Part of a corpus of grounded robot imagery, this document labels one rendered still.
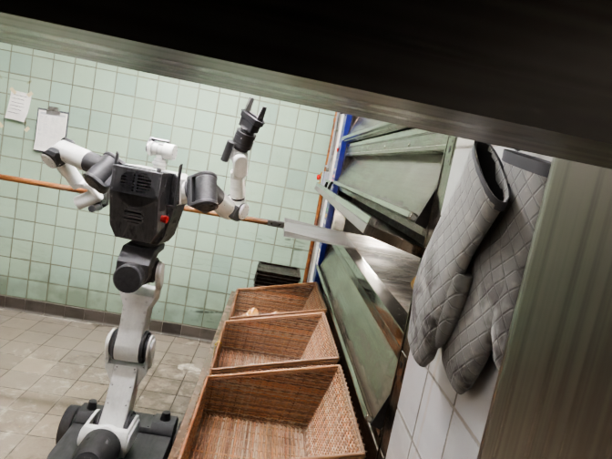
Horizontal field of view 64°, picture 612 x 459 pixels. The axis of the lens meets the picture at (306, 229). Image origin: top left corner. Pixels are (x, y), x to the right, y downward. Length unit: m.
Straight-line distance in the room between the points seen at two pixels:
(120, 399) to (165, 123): 2.24
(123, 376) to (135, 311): 0.29
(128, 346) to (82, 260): 2.02
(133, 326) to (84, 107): 2.25
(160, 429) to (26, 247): 2.24
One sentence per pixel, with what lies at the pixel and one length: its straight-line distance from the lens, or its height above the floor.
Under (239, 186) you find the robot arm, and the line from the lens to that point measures 2.26.
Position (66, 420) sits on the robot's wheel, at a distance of 2.69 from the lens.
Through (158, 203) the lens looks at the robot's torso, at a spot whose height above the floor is 1.28.
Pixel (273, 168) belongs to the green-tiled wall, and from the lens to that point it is 3.85.
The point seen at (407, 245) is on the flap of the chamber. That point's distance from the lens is 1.21.
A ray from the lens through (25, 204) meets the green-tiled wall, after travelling 4.33.
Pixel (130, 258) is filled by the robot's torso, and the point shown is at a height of 1.04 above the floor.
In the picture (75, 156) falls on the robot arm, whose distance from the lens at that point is 2.31.
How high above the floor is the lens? 1.54
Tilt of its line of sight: 7 degrees down
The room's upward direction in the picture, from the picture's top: 11 degrees clockwise
